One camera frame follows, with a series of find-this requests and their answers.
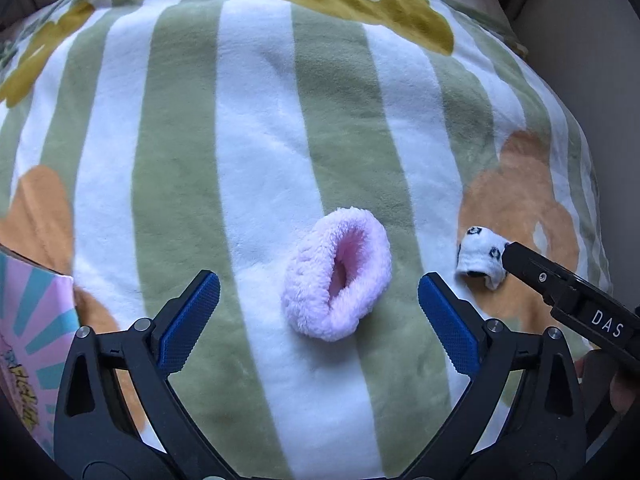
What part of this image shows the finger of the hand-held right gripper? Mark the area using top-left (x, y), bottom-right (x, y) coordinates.
top-left (501, 241), bottom-right (584, 312)

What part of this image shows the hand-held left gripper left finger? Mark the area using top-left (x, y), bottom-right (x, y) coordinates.
top-left (52, 269), bottom-right (223, 480)

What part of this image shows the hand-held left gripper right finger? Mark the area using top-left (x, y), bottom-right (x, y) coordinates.
top-left (417, 272), bottom-right (587, 480)

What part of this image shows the white panda print sock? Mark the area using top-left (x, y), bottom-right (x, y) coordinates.
top-left (455, 226), bottom-right (511, 291)

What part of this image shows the pink fluffy sock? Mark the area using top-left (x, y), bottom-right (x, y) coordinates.
top-left (281, 207), bottom-right (392, 343)

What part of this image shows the cardboard box with pink lining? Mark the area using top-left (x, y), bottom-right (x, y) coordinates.
top-left (0, 245), bottom-right (81, 456)

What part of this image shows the person's right hand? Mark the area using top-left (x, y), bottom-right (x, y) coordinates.
top-left (574, 347), bottom-right (640, 413)

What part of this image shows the striped flower print blanket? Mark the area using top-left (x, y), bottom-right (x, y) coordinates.
top-left (0, 0), bottom-right (613, 480)

